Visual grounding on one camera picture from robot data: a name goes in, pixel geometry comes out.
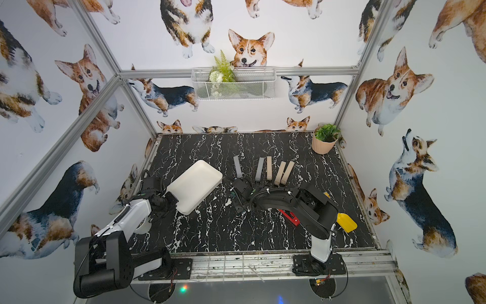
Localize light grey pruning pliers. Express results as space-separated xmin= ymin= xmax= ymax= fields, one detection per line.
xmin=234 ymin=156 xmax=243 ymax=178

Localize white plastic storage box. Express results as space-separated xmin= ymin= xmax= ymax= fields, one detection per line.
xmin=167 ymin=160 xmax=223 ymax=215

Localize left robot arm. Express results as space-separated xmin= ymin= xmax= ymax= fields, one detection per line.
xmin=73 ymin=177 xmax=177 ymax=299

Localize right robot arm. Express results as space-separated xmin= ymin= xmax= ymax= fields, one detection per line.
xmin=225 ymin=178 xmax=338 ymax=263

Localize beige pruning pliers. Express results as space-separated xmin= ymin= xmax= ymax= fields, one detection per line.
xmin=274 ymin=162 xmax=286 ymax=186

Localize tan pruning pliers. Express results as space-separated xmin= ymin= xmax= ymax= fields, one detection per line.
xmin=267 ymin=156 xmax=273 ymax=181

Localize light wood pruning pliers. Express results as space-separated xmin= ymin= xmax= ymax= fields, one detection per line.
xmin=280 ymin=161 xmax=295 ymax=185

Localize red tool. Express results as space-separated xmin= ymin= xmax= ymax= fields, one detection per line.
xmin=279 ymin=210 xmax=300 ymax=227

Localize potted green plant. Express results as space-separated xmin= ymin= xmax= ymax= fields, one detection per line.
xmin=311 ymin=124 xmax=341 ymax=155

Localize yellow plastic shovel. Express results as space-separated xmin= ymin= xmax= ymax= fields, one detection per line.
xmin=322 ymin=192 xmax=358 ymax=233

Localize fern and white flower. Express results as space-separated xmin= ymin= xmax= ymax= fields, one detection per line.
xmin=209 ymin=51 xmax=237 ymax=98

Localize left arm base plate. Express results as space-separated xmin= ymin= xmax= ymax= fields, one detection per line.
xmin=138 ymin=258 xmax=193 ymax=281

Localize metal front rail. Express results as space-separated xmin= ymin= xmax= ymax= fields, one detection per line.
xmin=135 ymin=250 xmax=397 ymax=284

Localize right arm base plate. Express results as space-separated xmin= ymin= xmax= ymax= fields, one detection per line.
xmin=292 ymin=253 xmax=347 ymax=277

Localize white wire basket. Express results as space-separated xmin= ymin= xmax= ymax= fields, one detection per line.
xmin=191 ymin=67 xmax=277 ymax=101

